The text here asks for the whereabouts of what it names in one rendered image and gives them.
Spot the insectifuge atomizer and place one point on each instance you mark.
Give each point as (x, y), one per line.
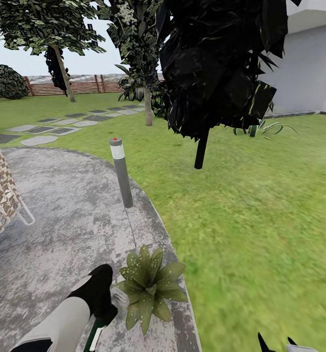
(94, 337)

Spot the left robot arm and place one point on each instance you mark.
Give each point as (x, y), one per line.
(61, 331)

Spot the tree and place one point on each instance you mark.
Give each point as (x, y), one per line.
(54, 68)
(59, 23)
(206, 65)
(133, 32)

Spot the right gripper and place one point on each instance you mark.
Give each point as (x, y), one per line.
(263, 345)

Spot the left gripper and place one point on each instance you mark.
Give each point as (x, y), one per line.
(106, 311)

